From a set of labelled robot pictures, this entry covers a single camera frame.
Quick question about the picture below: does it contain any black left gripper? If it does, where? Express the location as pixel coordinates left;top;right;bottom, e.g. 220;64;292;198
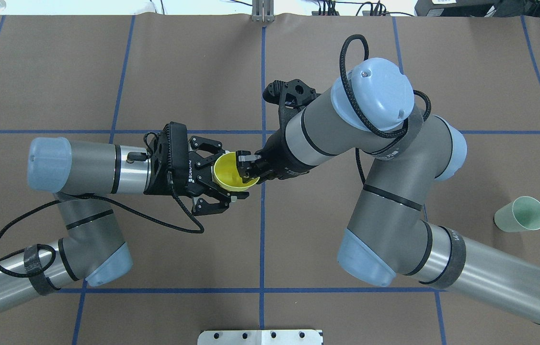
144;122;250;215

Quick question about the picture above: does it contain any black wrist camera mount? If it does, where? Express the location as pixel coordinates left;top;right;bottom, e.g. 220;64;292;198
262;79;321;131

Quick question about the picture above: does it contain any yellow plastic cup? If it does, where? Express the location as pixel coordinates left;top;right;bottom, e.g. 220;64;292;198
211;151;260;192

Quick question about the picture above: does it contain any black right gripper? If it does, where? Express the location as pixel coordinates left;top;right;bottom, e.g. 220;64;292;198
236;130;311;185

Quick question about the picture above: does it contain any black box with label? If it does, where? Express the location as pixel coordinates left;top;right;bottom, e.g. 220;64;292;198
414;0;495;17

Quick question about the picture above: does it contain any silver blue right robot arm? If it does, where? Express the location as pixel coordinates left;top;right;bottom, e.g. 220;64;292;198
237;57;540;325

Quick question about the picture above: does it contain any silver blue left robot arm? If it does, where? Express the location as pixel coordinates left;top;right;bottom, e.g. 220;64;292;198
0;122;249;313

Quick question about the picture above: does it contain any aluminium frame post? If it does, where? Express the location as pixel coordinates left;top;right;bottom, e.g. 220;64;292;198
251;0;276;23

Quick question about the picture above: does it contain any green plastic cup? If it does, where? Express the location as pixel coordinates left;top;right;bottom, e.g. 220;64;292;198
494;196;540;233

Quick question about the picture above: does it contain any brown paper table mat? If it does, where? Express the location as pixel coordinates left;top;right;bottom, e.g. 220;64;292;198
0;13;540;345

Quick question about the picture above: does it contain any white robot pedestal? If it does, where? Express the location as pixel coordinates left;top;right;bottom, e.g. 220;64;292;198
197;329;324;345

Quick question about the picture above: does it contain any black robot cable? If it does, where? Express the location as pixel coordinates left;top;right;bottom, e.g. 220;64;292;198
340;34;432;186

